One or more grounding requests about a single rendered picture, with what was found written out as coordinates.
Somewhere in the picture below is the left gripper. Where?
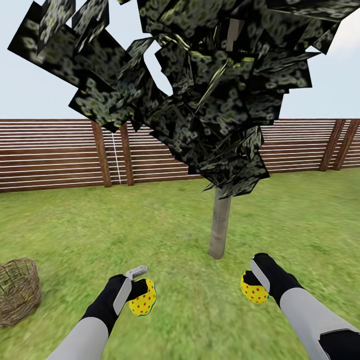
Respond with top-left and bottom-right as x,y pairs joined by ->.
129,279 -> 148,301

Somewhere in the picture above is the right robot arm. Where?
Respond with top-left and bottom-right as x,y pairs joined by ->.
11,252 -> 360,360

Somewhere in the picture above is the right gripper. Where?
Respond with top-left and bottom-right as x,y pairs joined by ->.
243,270 -> 263,286

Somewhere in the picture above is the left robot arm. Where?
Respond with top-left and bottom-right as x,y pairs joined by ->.
47,265 -> 148,360

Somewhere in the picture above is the easter egg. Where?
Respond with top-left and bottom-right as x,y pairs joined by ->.
240,277 -> 270,304
128,277 -> 157,317

